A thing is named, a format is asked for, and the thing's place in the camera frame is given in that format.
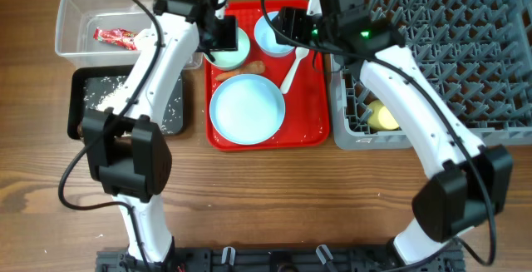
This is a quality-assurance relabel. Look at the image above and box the orange carrot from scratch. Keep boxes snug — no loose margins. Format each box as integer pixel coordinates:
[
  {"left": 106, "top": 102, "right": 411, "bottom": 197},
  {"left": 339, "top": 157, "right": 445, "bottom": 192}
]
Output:
[{"left": 215, "top": 61, "right": 265, "bottom": 82}]

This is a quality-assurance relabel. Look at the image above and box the yellow plastic cup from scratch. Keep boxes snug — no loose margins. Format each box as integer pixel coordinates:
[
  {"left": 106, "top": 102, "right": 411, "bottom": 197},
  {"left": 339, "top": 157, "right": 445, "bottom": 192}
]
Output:
[{"left": 367, "top": 100, "right": 399, "bottom": 131}]

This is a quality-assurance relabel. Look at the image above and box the red serving tray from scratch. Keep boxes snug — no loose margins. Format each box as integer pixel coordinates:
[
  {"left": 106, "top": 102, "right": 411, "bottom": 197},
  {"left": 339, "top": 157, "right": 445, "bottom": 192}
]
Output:
[{"left": 205, "top": 1, "right": 330, "bottom": 151}]

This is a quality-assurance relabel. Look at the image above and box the green bowl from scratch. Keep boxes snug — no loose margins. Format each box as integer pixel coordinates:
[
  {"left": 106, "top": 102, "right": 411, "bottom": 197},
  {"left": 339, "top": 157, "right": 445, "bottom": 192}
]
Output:
[{"left": 204, "top": 27, "right": 251, "bottom": 72}]

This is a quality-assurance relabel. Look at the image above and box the clear plastic bin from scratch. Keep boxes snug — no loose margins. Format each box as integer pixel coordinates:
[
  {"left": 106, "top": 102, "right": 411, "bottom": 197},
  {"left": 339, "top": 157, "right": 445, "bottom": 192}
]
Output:
[{"left": 54, "top": 0, "right": 204, "bottom": 72}]

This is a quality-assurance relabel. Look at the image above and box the white plastic spoon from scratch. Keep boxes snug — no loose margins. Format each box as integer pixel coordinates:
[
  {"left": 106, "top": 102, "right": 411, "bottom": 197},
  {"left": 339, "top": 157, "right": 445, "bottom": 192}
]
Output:
[{"left": 279, "top": 47, "right": 309, "bottom": 94}]

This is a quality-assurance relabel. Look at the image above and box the brown food scrap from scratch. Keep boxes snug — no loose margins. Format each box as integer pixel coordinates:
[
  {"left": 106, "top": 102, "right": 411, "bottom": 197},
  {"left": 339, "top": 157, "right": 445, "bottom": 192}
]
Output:
[{"left": 76, "top": 122, "right": 84, "bottom": 138}]

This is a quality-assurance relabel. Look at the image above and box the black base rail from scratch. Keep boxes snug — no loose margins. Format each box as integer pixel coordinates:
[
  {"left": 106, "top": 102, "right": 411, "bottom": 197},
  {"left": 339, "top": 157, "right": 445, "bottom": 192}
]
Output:
[{"left": 95, "top": 245, "right": 466, "bottom": 272}]

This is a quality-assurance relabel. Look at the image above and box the black plastic tray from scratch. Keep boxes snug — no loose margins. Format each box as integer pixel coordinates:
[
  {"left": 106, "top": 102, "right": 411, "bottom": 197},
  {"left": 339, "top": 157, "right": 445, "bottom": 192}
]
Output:
[{"left": 66, "top": 65, "right": 186, "bottom": 140}]

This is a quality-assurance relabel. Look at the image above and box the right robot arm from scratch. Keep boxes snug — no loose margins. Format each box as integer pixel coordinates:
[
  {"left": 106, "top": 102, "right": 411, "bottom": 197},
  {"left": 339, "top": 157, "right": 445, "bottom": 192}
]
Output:
[{"left": 268, "top": 0, "right": 513, "bottom": 271}]

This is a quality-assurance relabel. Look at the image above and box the grey dishwasher rack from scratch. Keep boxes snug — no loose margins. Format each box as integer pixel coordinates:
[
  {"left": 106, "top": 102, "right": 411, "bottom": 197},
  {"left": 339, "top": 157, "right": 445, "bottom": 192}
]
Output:
[{"left": 321, "top": 0, "right": 532, "bottom": 151}]

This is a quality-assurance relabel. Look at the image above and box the red snack wrapper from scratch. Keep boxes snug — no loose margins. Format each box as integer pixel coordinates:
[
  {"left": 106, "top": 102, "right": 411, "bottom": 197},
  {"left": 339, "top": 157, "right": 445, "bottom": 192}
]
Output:
[{"left": 93, "top": 27, "right": 137, "bottom": 51}]

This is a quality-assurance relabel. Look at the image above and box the light blue bowl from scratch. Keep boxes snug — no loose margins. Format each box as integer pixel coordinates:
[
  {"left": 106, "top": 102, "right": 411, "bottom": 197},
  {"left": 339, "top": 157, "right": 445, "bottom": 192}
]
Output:
[{"left": 254, "top": 16, "right": 295, "bottom": 57}]

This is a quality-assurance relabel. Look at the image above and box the white rice pile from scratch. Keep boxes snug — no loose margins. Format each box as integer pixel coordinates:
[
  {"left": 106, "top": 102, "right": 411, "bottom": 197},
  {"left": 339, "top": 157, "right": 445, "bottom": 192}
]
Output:
[{"left": 81, "top": 76, "right": 185, "bottom": 136}]

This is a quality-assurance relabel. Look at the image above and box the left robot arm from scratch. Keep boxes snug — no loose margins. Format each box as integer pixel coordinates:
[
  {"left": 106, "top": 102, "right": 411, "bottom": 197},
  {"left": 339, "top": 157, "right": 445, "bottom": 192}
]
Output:
[{"left": 58, "top": 0, "right": 238, "bottom": 271}]

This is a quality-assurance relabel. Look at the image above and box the light blue plate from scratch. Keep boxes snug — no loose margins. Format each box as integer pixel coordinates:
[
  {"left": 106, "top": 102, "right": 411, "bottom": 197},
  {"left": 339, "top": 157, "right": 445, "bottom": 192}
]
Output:
[{"left": 209, "top": 74, "right": 286, "bottom": 146}]

